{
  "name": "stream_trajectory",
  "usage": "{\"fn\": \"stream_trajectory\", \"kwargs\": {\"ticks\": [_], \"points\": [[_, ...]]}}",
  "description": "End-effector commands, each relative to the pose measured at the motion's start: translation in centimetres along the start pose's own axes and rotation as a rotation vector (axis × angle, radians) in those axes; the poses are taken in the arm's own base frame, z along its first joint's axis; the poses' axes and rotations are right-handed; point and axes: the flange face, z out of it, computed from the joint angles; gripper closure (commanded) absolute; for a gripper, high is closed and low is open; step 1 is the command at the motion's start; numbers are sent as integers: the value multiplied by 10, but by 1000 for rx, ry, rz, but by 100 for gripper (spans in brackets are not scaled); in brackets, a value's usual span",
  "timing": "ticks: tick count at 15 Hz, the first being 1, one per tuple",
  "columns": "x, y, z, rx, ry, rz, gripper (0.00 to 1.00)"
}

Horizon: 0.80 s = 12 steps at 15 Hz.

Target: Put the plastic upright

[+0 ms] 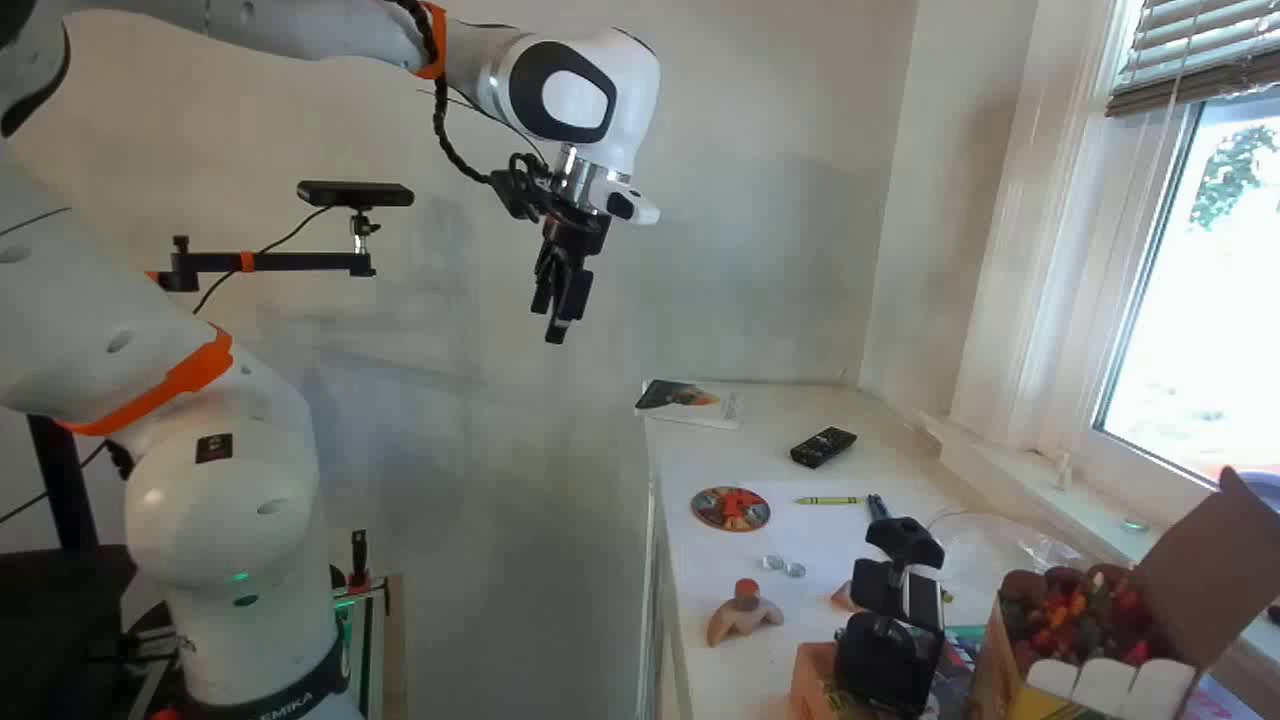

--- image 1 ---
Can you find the wooden tray box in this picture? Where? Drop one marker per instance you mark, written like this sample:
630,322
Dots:
813,687

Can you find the bird picture book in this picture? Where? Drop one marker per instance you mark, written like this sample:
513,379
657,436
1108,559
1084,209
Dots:
684,401

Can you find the cardboard box of toys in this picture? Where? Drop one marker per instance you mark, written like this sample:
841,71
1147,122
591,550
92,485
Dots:
1129,641

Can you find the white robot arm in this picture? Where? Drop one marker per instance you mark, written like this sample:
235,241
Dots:
222,493

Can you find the small figurine toy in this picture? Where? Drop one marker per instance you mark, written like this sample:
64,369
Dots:
740,615

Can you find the black stereo camera on mount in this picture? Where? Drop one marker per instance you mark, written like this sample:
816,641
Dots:
355,192

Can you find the black remote control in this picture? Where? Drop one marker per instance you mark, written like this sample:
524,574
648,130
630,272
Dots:
816,448

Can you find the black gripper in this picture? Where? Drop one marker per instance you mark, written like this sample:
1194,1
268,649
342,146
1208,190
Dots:
573,209

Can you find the window blind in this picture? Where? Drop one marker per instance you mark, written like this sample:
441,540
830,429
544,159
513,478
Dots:
1199,49

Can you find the green crayon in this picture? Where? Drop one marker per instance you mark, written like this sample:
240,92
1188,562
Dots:
826,500

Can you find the colourful round disc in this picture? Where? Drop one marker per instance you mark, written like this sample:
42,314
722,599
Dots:
730,510

